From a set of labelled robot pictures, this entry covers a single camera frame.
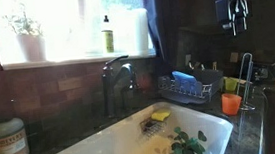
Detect wire sponge basket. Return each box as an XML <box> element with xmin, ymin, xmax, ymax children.
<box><xmin>138</xmin><ymin>115</ymin><xmax>168</xmax><ymax>139</ymax></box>

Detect wall power outlet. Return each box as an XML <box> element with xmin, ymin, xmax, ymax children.
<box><xmin>184</xmin><ymin>53</ymin><xmax>193</xmax><ymax>67</ymax></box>

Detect large white pot leafy plant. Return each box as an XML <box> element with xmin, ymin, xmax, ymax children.
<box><xmin>2</xmin><ymin>1</ymin><xmax>49</xmax><ymax>65</ymax></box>

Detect metal wire towel holder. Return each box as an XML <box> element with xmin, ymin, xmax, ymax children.
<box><xmin>234</xmin><ymin>52</ymin><xmax>259</xmax><ymax>112</ymax></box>

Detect small green plant white pot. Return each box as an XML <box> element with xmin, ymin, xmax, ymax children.
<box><xmin>165</xmin><ymin>124</ymin><xmax>209</xmax><ymax>154</ymax></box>

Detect wall light switch plate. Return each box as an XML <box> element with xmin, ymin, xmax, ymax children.
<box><xmin>229</xmin><ymin>51</ymin><xmax>240</xmax><ymax>64</ymax></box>

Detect orange plastic cup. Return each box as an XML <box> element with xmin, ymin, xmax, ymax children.
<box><xmin>220</xmin><ymin>91</ymin><xmax>244</xmax><ymax>117</ymax></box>

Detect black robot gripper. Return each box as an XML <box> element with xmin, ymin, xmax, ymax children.
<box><xmin>213</xmin><ymin>0</ymin><xmax>254</xmax><ymax>38</ymax></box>

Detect white ceramic sink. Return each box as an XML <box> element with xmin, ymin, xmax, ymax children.
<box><xmin>15</xmin><ymin>95</ymin><xmax>237</xmax><ymax>154</ymax></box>

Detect grey wire dish rack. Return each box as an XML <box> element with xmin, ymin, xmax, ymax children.
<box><xmin>156</xmin><ymin>66</ymin><xmax>227</xmax><ymax>108</ymax></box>

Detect green plastic cup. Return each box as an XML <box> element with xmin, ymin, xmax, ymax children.
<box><xmin>223</xmin><ymin>75</ymin><xmax>239</xmax><ymax>92</ymax></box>

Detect white paper towel roll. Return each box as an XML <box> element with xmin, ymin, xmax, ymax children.
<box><xmin>131</xmin><ymin>7</ymin><xmax>152</xmax><ymax>55</ymax></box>

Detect blue dish in rack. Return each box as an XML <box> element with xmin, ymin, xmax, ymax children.
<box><xmin>171</xmin><ymin>68</ymin><xmax>204</xmax><ymax>97</ymax></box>

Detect yellow sponge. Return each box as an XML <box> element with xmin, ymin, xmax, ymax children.
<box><xmin>150</xmin><ymin>108</ymin><xmax>172</xmax><ymax>123</ymax></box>

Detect dark bronze faucet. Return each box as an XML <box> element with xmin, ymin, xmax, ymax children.
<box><xmin>99</xmin><ymin>54</ymin><xmax>142</xmax><ymax>119</ymax></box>

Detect soap bottle yellow label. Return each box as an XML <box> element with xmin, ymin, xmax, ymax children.
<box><xmin>99</xmin><ymin>14</ymin><xmax>115</xmax><ymax>55</ymax></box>

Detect dark blue curtain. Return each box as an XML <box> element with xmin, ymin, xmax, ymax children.
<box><xmin>143</xmin><ymin>0</ymin><xmax>177</xmax><ymax>62</ymax></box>

